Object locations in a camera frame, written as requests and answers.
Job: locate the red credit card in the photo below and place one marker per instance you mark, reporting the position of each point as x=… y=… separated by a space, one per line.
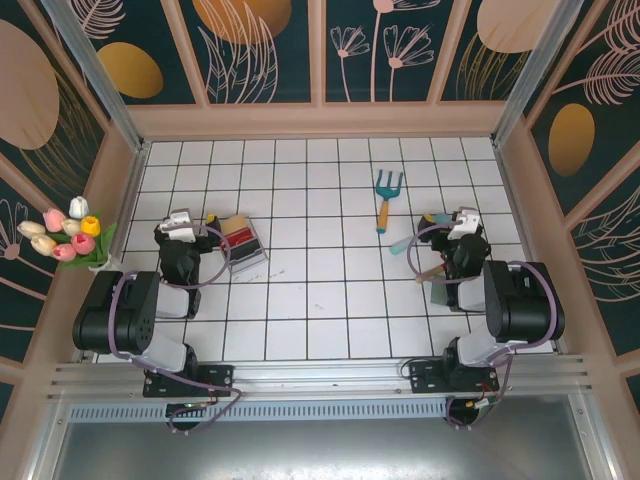
x=235 y=232
x=240 y=243

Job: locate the clear acrylic card box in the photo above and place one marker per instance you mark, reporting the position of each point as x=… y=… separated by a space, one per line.
x=250 y=257

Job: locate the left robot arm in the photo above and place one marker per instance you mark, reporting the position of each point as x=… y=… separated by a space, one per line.
x=110 y=310

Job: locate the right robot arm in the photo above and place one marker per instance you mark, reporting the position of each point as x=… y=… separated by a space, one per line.
x=525 y=310

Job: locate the gold credit card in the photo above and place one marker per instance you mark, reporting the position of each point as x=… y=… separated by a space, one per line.
x=239 y=223

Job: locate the teal toy trowel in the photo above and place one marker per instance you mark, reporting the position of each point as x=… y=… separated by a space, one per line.
x=405 y=242

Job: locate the blue toy garden fork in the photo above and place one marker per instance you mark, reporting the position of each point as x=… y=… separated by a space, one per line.
x=385 y=215

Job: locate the white flower vase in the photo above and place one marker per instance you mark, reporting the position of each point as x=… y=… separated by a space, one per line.
x=102 y=266

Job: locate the tulip bouquet in vase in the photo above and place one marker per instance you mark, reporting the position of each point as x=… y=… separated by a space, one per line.
x=102 y=245

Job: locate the yellow tulip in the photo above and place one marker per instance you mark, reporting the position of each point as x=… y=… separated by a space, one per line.
x=91 y=226

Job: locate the pink tulip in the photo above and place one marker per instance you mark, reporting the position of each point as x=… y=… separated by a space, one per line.
x=54 y=220
x=83 y=243
x=64 y=252

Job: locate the cream tulip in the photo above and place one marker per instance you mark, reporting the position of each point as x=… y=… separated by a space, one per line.
x=71 y=227
x=43 y=245
x=31 y=228

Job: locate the white tulip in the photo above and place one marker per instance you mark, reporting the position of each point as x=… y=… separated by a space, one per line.
x=79 y=207

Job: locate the grey metal sheet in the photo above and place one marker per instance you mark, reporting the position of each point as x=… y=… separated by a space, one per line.
x=320 y=450

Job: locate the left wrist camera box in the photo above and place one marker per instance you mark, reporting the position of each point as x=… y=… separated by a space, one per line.
x=180 y=222

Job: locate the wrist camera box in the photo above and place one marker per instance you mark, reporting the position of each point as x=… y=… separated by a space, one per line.
x=464 y=222
x=180 y=222

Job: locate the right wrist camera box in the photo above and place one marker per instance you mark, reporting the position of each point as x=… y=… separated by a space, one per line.
x=464 y=222

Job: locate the aluminium side rail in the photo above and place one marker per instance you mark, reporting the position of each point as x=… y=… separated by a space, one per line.
x=131 y=200

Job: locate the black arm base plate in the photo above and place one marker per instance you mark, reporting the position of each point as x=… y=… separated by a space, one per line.
x=425 y=377
x=220 y=377

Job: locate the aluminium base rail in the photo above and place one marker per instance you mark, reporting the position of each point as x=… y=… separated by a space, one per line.
x=320 y=375

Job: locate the aluminium frame post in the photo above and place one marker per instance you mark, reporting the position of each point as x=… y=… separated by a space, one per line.
x=100 y=80
x=530 y=70

